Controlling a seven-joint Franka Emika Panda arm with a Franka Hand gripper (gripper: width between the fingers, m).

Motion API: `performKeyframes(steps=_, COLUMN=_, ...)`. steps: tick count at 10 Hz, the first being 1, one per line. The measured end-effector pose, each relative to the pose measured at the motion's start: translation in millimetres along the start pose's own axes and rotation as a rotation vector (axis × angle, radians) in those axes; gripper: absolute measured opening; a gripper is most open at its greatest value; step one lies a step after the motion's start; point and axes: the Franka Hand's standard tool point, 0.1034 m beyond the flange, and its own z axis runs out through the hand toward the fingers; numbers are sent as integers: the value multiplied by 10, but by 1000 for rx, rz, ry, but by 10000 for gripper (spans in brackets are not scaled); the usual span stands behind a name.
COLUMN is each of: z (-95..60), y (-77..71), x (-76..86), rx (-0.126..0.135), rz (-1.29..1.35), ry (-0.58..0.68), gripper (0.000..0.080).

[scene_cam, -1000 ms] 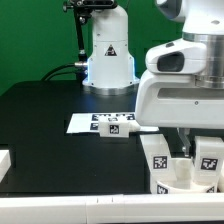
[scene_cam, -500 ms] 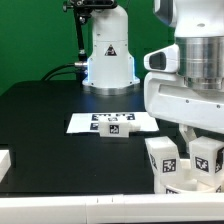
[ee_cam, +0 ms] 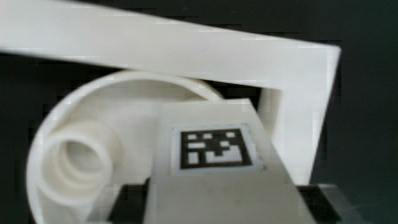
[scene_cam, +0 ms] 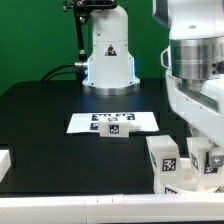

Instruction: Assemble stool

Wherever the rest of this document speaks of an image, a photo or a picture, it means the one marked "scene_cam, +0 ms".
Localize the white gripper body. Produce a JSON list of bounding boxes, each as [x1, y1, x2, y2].
[[166, 71, 224, 147]]

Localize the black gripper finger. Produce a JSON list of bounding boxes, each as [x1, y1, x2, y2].
[[209, 147, 224, 168], [189, 125, 202, 137]]

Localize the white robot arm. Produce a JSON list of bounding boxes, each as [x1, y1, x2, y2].
[[83, 0, 224, 149]]

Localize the white paper with tags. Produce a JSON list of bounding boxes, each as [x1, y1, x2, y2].
[[67, 112, 159, 134]]

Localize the white front rail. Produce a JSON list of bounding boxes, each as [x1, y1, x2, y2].
[[0, 193, 224, 224]]

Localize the black cables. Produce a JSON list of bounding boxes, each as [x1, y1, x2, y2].
[[41, 61, 88, 82]]

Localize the black camera stand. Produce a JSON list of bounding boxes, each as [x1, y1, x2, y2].
[[62, 0, 118, 81]]

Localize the white obstacle wall left piece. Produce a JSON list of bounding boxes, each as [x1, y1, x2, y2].
[[0, 150, 11, 182]]

